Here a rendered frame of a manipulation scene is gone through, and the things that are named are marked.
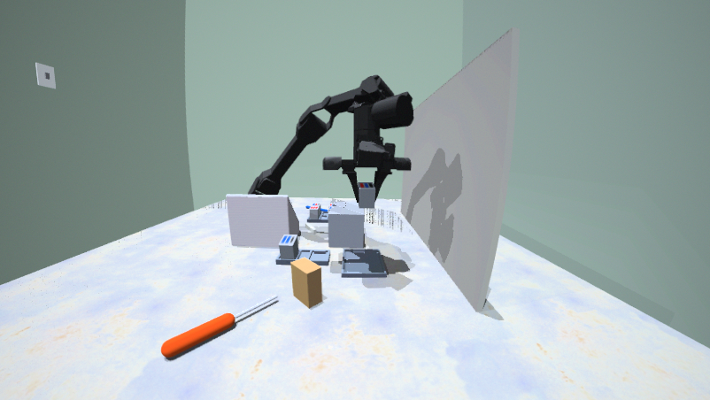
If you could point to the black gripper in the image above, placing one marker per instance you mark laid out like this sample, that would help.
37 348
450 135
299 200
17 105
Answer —
348 165

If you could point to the grey flat panel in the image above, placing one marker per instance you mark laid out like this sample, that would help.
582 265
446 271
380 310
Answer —
460 146

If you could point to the orange-handled screwdriver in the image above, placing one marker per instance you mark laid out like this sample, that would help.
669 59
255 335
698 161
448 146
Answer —
182 342

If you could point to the tan rectangular block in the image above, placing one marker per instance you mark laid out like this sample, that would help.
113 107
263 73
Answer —
306 282

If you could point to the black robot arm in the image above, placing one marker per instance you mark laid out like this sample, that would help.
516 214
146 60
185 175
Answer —
374 106

